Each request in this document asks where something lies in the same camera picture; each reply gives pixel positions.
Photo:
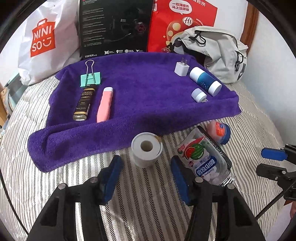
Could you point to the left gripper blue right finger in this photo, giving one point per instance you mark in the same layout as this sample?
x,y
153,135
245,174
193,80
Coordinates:
x,y
184,178

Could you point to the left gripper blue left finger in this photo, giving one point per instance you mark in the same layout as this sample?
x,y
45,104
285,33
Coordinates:
x,y
108,178

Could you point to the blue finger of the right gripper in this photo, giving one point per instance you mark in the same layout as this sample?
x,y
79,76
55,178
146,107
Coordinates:
x,y
274,154

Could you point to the clear candy bottle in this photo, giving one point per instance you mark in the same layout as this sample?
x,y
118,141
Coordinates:
x,y
197,154

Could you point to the white tape roll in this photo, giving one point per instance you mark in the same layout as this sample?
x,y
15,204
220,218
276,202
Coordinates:
x,y
146,148

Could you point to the pink blue vaseline tin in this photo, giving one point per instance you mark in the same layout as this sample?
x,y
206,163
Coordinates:
x,y
219,132

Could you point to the pink tube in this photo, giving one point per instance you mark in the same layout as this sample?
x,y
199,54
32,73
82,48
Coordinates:
x,y
103,112

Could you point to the black gold slim bottle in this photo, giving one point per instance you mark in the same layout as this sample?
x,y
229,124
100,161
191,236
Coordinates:
x,y
84,103

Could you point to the white blue cream bottle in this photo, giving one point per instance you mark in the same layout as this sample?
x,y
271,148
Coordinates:
x,y
206,81

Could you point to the green binder clip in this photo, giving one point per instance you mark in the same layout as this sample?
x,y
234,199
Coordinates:
x,y
90,77

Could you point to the white USB wall charger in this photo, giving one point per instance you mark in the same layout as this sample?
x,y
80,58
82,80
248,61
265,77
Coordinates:
x,y
181,68

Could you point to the person's right hand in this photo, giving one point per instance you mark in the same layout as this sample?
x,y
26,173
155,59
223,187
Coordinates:
x,y
293,209

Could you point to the striped bed quilt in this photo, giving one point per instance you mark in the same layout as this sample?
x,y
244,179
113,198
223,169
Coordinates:
x,y
146,204

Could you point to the purple towel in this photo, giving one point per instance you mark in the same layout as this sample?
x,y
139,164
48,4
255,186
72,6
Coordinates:
x,y
148,96

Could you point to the grey Nike waist bag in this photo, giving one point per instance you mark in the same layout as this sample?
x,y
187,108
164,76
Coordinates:
x,y
225,55

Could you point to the black headset box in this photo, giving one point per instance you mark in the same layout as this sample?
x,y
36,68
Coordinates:
x,y
114,26

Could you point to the white Miniso plastic bag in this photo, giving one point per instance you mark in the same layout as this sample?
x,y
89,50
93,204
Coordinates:
x,y
50,41

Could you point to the brown wooden door frame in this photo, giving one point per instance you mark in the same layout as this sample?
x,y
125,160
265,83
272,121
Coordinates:
x,y
250,26

